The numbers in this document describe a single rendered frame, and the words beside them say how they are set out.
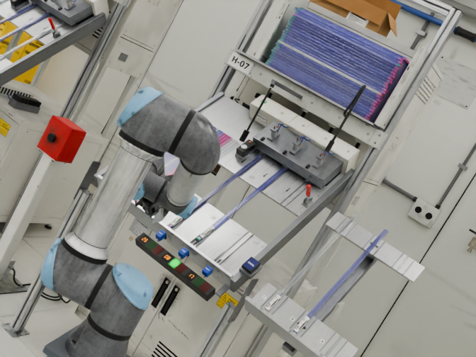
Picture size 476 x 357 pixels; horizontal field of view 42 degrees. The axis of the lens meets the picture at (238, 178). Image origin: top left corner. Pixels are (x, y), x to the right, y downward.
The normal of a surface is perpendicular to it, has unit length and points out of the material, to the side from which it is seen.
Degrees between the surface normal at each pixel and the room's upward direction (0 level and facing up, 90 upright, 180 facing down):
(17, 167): 90
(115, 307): 90
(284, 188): 42
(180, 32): 90
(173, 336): 90
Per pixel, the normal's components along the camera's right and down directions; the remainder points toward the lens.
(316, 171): 0.06, -0.69
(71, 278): 0.06, 0.12
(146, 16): 0.76, 0.50
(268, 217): -0.44, -0.09
